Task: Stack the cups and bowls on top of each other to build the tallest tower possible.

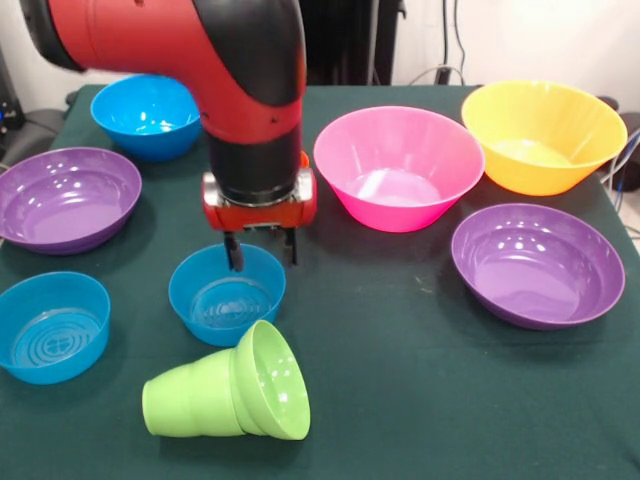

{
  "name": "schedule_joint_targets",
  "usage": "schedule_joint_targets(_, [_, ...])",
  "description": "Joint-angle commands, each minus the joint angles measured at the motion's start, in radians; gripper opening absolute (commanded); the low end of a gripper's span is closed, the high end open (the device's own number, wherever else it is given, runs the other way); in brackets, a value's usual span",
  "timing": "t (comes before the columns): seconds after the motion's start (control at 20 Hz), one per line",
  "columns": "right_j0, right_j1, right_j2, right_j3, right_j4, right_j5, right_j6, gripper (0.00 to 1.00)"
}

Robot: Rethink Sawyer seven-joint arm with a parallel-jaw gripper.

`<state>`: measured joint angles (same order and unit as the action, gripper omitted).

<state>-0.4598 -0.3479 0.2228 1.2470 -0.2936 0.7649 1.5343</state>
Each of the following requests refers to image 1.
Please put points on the pink bowl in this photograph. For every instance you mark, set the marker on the pink bowl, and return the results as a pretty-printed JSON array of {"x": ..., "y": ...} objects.
[{"x": 395, "y": 150}]

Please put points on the black rounded seat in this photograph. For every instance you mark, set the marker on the black rounded seat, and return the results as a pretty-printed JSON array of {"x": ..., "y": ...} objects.
[{"x": 40, "y": 130}]

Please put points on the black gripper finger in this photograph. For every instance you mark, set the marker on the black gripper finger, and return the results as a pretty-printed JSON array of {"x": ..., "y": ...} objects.
[
  {"x": 235, "y": 252},
  {"x": 291, "y": 247}
]

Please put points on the green cup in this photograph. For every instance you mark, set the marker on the green cup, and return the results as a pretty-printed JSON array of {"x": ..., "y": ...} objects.
[{"x": 185, "y": 400}]

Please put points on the black equipment rack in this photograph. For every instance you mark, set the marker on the black equipment rack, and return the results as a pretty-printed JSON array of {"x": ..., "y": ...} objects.
[{"x": 10, "y": 115}]

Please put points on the purple bowl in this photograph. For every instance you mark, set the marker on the purple bowl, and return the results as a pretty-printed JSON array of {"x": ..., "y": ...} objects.
[
  {"x": 535, "y": 270},
  {"x": 65, "y": 200}
]

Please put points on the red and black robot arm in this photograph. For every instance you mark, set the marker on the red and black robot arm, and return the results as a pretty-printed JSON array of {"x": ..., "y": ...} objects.
[{"x": 190, "y": 55}]

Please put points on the deep smooth blue bowl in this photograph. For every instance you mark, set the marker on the deep smooth blue bowl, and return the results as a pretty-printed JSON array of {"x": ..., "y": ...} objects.
[{"x": 145, "y": 115}]

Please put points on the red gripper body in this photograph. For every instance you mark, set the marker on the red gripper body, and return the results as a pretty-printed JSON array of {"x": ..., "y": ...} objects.
[{"x": 260, "y": 216}]

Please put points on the yellow-orange bowl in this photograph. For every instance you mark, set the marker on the yellow-orange bowl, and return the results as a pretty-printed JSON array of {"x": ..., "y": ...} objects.
[{"x": 542, "y": 125}]

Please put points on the small green bowl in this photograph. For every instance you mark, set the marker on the small green bowl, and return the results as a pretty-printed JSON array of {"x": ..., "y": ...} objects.
[{"x": 275, "y": 385}]

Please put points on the blue bowl with ringed bottom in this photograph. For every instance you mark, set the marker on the blue bowl with ringed bottom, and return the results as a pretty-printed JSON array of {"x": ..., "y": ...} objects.
[
  {"x": 50, "y": 325},
  {"x": 210, "y": 310}
]

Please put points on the orange cup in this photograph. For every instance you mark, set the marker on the orange cup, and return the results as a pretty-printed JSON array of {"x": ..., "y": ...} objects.
[{"x": 304, "y": 160}]

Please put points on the dark green tablecloth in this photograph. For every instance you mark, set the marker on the dark green tablecloth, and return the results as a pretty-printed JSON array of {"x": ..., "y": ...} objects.
[{"x": 450, "y": 400}]

